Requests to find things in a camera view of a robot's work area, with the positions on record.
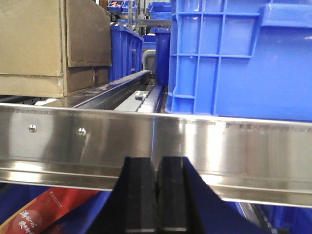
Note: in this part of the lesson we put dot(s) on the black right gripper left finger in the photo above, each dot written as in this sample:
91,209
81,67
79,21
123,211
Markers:
131,207

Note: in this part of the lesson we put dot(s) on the blue crate upper right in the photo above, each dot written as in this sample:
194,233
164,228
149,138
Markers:
241,58

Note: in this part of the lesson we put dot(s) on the blue bin behind box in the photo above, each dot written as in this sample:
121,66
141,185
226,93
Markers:
126,51

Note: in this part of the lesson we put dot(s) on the stainless steel shelf rail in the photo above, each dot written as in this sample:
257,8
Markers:
250,160

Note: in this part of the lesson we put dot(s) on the brown cardboard box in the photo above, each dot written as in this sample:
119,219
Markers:
52,48

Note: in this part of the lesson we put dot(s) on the white roller conveyor strip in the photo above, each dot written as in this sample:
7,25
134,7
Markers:
143,101

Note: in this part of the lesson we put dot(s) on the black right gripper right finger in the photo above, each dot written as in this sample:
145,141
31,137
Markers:
187,205

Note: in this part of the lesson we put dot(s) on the red printed paper banner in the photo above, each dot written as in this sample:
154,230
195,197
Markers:
45,209

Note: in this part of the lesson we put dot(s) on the dark roller track rail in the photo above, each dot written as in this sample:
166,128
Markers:
108,96

